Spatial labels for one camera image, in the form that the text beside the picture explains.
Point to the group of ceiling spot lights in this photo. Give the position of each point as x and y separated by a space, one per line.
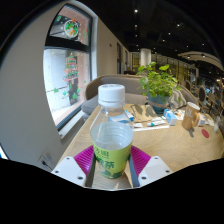
160 30

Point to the blue and white small box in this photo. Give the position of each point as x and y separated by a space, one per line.
128 115

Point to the group of wooden dining chairs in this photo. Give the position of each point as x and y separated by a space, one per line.
206 95

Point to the flat round red coaster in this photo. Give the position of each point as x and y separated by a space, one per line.
205 133

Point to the green potted plant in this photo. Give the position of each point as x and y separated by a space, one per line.
158 83

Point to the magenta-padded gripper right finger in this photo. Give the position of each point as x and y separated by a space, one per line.
141 161

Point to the green-label clear drink bottle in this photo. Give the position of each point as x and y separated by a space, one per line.
111 143

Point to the white tube with teal end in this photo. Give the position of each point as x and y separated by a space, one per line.
156 123

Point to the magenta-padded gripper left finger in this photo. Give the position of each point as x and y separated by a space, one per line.
83 161

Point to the tan mug with white inside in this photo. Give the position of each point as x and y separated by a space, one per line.
190 116

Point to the light blue small carton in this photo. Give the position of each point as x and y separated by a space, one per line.
171 117

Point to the brown kraft paper card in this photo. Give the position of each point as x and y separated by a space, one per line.
141 111

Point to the clear plastic cup with straw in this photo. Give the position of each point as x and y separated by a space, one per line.
217 126

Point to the grey curved sofa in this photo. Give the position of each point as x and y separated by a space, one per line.
113 81

